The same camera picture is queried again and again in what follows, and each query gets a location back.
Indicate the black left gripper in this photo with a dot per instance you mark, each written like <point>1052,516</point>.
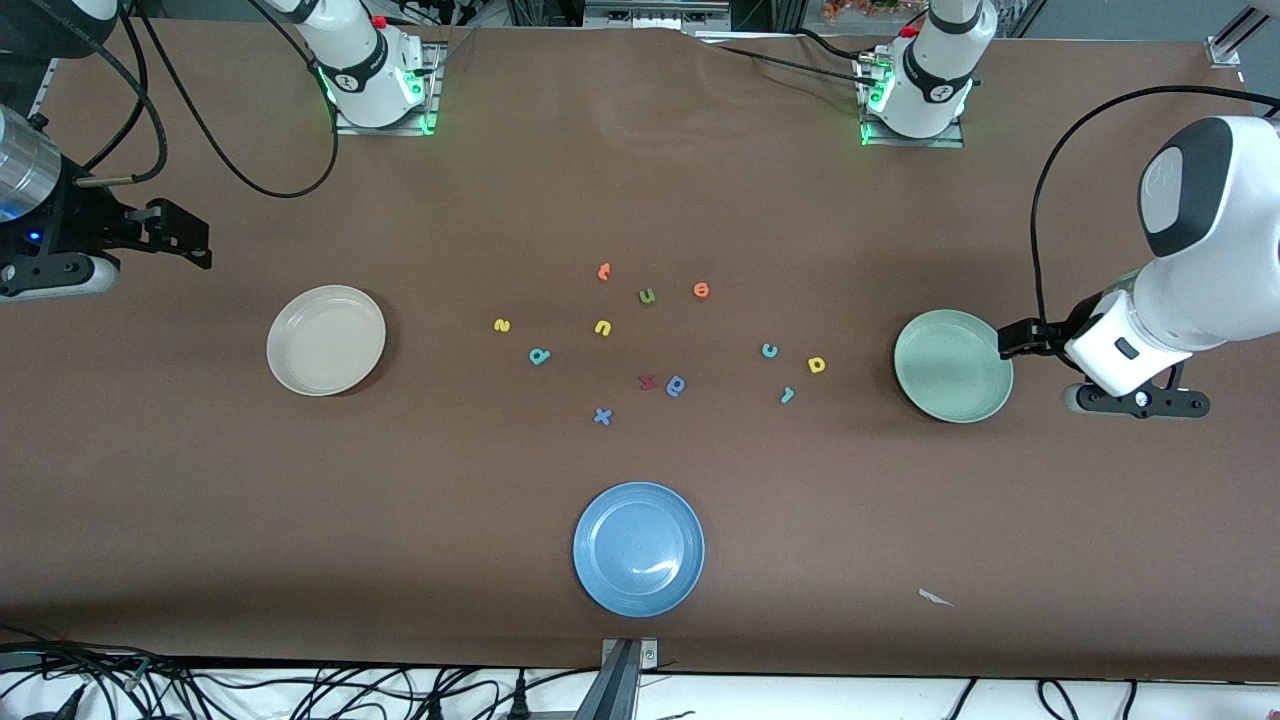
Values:
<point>1040,334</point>

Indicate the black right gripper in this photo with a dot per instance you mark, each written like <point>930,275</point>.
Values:
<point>88,226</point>

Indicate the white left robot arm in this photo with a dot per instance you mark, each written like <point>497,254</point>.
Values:
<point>1215,270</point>

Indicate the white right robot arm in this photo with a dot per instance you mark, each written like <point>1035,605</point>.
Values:
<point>360,70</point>

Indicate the green plate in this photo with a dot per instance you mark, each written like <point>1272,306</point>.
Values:
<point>953,366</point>

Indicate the beige brown plate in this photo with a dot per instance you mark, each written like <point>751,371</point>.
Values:
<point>326,340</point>

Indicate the aluminium corner profile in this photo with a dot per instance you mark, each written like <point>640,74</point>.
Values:
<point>1225,48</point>
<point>42,90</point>

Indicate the white paper scrap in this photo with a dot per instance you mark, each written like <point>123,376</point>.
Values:
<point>934,597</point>

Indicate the brown paper table cover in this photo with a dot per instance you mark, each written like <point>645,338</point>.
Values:
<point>800,520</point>

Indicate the blue foam letter a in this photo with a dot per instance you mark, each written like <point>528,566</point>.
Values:
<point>670,388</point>

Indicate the blue plate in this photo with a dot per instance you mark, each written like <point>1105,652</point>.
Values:
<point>638,549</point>

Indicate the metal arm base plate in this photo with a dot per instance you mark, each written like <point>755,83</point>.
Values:
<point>385,130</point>
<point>915,143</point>

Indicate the metal rack frame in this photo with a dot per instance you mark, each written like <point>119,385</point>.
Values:
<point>650,15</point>

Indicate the aluminium profile bracket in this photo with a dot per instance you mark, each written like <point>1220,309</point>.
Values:
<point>628,655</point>

